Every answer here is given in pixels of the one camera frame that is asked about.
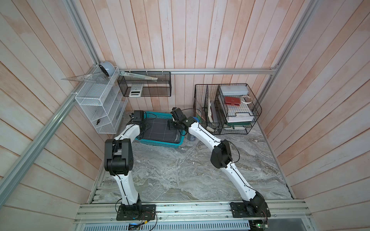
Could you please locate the teal plastic basket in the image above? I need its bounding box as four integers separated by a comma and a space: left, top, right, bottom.
136, 111, 185, 148

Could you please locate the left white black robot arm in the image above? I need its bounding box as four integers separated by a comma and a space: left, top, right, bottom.
104, 110, 145, 206

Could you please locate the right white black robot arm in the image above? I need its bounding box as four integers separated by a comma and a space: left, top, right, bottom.
171, 107, 271, 217

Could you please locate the blue lid pen cup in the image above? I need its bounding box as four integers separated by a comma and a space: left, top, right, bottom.
186, 116, 200, 142

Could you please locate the white calculator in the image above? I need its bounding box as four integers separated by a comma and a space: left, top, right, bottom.
129, 84, 143, 97

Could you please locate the clear triangle ruler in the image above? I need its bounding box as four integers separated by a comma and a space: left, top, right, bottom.
62, 72, 110, 84

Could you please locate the white pencil case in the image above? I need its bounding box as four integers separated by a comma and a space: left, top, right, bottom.
220, 85, 249, 96

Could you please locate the grey round tape roll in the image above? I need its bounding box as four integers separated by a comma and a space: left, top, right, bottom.
99, 61, 115, 78

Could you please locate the red wallet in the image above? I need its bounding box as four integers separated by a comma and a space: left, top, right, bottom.
225, 96, 241, 106

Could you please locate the white book stack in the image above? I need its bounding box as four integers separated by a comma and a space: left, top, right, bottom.
226, 113, 254, 123

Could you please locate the white tape roll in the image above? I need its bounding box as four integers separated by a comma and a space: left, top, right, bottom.
240, 95, 252, 105

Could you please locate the white wire wall shelf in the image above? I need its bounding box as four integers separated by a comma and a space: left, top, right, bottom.
75, 66, 127, 134

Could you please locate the black wire wall basket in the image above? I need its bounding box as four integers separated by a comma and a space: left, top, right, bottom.
118, 71, 172, 97

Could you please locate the black wire desk organizer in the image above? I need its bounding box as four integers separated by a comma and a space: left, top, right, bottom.
193, 83, 262, 135

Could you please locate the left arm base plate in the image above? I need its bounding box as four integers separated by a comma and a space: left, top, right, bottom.
116, 204, 156, 221

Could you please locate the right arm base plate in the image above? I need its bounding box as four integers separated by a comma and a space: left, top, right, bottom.
230, 201, 271, 218

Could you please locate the aluminium mounting rail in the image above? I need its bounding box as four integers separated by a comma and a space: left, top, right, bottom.
74, 199, 313, 224

